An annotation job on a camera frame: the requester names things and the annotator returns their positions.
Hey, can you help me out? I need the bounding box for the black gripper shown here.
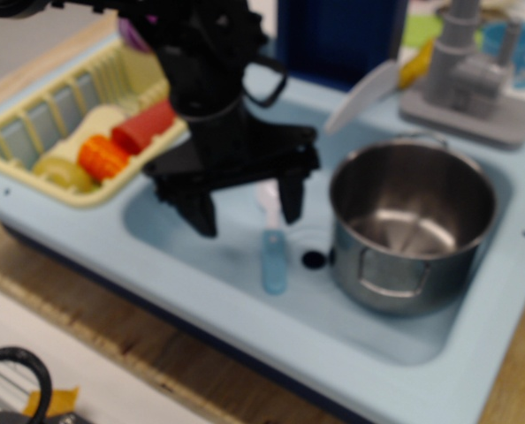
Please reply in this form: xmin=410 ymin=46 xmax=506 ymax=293
xmin=143 ymin=101 xmax=318 ymax=238

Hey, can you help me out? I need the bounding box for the white spoon blue handle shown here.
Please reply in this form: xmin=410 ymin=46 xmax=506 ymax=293
xmin=255 ymin=179 xmax=287 ymax=295

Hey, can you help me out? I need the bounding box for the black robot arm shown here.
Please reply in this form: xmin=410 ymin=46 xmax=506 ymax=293
xmin=91 ymin=1 xmax=319 ymax=237

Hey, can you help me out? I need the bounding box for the stainless steel pot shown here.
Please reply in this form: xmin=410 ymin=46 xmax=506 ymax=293
xmin=329 ymin=132 xmax=498 ymax=316

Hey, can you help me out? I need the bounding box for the light blue toy sink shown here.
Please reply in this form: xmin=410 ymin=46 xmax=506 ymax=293
xmin=0 ymin=33 xmax=525 ymax=424

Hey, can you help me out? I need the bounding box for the red plastic cup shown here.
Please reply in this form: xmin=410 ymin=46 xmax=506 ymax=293
xmin=111 ymin=100 xmax=176 ymax=155

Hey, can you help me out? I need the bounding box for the orange toy carrot piece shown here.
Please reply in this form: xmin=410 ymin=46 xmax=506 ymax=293
xmin=77 ymin=134 xmax=130 ymax=181

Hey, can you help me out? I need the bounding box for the cream toy eggplant slice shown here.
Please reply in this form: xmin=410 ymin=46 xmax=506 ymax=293
xmin=42 ymin=104 xmax=129 ymax=163

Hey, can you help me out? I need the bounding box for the dark blue box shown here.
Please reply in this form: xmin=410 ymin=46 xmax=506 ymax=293
xmin=276 ymin=0 xmax=408 ymax=89

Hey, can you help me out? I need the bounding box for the cream dish rack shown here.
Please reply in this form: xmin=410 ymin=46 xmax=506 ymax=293
xmin=0 ymin=40 xmax=186 ymax=208

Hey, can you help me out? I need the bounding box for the yellow toy potato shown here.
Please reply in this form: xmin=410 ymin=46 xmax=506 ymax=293
xmin=32 ymin=156 xmax=94 ymax=193

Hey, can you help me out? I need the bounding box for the purple white toy onion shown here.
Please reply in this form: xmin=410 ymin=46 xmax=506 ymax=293
xmin=118 ymin=18 xmax=150 ymax=53

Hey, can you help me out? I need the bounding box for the yellow toy banana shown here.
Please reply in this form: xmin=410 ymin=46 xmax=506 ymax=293
xmin=398 ymin=39 xmax=435 ymax=90

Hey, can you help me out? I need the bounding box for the green plastic plate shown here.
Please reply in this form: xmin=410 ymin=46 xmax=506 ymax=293
xmin=402 ymin=15 xmax=443 ymax=48

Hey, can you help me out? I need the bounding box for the grey toy faucet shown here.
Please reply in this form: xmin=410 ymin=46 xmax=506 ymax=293
xmin=399 ymin=1 xmax=525 ymax=149

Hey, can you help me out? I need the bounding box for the yellow tape piece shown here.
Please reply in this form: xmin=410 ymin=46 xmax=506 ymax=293
xmin=22 ymin=386 xmax=80 ymax=418

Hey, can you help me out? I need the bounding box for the blue plastic cup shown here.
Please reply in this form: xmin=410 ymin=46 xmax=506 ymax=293
xmin=482 ymin=22 xmax=525 ymax=80

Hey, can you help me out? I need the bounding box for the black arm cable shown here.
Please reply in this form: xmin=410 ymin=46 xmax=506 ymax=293
xmin=242 ymin=57 xmax=289 ymax=109

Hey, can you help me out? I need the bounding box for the black braided cable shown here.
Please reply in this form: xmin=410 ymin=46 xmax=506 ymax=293
xmin=0 ymin=347 xmax=54 ymax=424

